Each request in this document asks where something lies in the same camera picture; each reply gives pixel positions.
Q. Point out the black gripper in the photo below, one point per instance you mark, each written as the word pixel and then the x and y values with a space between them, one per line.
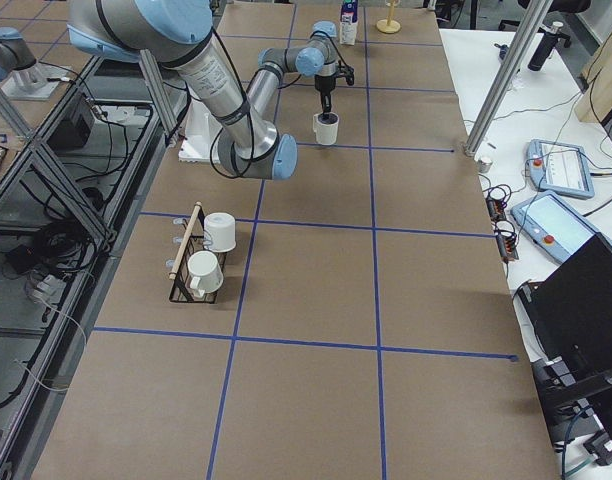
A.
pixel 324 85

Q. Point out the white cup dark inside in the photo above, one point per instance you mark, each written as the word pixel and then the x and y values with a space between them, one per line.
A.
pixel 325 128

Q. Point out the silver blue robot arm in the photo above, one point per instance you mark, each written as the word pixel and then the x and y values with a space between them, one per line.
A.
pixel 181 37
pixel 15 55

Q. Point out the blue white milk carton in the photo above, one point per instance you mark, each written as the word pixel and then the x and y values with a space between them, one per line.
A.
pixel 348 22

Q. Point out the white upside-down cup rear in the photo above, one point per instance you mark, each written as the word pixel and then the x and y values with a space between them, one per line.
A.
pixel 219 232

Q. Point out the white tilted cup front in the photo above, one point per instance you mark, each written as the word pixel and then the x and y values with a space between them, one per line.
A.
pixel 206 275

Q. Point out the wooden round stand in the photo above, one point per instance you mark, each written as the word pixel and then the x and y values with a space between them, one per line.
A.
pixel 389 25

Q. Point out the small silver tape roll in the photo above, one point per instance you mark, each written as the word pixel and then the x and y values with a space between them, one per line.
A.
pixel 484 164

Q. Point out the black orange connector strip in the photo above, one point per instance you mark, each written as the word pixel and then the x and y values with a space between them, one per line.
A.
pixel 503 230

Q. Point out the black cylinder bottle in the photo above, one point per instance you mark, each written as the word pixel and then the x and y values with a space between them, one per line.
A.
pixel 551 36

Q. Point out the teach pendant far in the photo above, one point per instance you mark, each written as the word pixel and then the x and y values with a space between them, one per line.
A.
pixel 559 167

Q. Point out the teach pendant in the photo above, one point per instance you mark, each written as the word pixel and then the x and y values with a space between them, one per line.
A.
pixel 553 225
pixel 559 167

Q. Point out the teach pendant near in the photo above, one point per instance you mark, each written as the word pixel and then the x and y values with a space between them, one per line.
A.
pixel 553 225

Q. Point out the wooden board edge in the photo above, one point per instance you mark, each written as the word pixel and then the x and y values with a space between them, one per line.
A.
pixel 596 103

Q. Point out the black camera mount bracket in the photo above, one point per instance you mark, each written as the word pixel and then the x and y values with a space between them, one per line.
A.
pixel 345 71

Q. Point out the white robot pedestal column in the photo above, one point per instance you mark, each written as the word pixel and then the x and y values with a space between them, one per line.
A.
pixel 201 129

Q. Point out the black wire cup rack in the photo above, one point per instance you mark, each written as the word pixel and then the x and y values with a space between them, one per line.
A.
pixel 191 242

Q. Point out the aluminium frame post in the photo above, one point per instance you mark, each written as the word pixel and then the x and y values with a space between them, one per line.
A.
pixel 535 14

